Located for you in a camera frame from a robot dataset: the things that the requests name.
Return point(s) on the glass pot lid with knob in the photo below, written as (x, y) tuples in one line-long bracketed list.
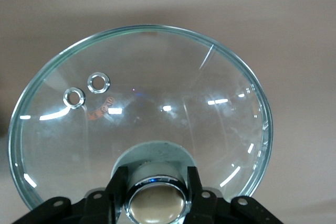
[(157, 77)]

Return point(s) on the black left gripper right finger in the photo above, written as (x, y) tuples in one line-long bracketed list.
[(194, 184)]

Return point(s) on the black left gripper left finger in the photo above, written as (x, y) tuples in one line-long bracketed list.
[(118, 182)]

